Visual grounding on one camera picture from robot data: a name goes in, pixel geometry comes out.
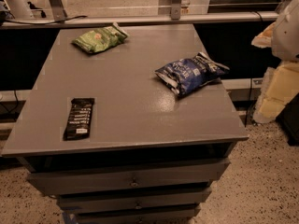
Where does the top grey drawer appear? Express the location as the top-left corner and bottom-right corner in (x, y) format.
(28, 158), (230, 195)

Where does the blue chip bag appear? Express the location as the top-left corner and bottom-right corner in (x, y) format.
(155, 52), (230, 97)

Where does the grey metal rail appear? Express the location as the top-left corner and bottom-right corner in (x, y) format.
(0, 11), (278, 30)

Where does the middle grey drawer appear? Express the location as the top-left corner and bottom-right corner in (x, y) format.
(58, 186), (211, 214)

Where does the grey drawer cabinet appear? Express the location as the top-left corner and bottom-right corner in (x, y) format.
(0, 23), (249, 224)

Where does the black snack bar wrapper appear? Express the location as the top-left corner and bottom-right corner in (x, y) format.
(63, 98), (94, 141)

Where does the black cable on rail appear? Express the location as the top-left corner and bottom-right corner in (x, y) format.
(4, 14), (88, 25)

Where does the white pipe top left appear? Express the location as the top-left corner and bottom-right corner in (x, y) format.
(6, 0), (34, 19)

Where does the grey drawer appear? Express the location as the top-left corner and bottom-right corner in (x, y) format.
(28, 158), (230, 195)
(76, 204), (200, 224)
(58, 186), (211, 214)

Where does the green jalapeno chip bag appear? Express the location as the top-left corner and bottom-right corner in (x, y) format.
(72, 22), (129, 54)

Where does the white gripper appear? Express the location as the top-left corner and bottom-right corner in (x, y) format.
(251, 0), (299, 123)

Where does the bottom grey drawer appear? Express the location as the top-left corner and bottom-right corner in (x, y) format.
(76, 204), (200, 224)

